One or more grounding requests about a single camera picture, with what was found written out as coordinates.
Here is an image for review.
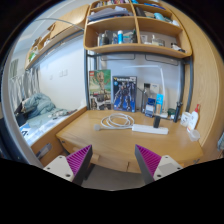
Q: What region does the white jar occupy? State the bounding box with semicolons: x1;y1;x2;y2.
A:
180;112;190;127

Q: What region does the bed with blue bedding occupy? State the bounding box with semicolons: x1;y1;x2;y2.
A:
14;93;78;146

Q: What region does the light blue carton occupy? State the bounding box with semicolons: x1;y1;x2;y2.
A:
155;94;164;114

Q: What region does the wooden desk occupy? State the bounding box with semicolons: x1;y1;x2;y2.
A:
56;110;203;173

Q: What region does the blue robot model box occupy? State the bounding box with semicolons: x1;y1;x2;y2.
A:
112;76;137;112

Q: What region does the dark glass bottle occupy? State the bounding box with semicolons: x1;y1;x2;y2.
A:
141;83;150;113

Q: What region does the clear plastic cup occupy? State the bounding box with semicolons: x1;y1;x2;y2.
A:
188;130;200;141

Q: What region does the black cylindrical bottle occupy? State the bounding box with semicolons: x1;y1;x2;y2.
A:
173;102;183;123

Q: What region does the small blue box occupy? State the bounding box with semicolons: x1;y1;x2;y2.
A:
145;98;155;117

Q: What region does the green Groot toy box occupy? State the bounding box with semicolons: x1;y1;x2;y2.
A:
89;69;111;110

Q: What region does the wooden wall shelf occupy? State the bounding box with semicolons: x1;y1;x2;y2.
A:
84;0;192;59

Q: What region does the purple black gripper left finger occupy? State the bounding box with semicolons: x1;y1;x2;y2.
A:
44;145;93;186

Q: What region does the white coiled cable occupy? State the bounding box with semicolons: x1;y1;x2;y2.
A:
93;112;135;132

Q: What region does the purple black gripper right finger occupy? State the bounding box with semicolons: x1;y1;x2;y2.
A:
135;145;182;184

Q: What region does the white red-capped bottle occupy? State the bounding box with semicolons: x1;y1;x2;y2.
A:
187;105;199;132

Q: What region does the black charger plug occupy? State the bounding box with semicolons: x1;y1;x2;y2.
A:
153;115;161;128

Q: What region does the white power strip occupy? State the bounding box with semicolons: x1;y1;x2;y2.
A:
132;124;169;135

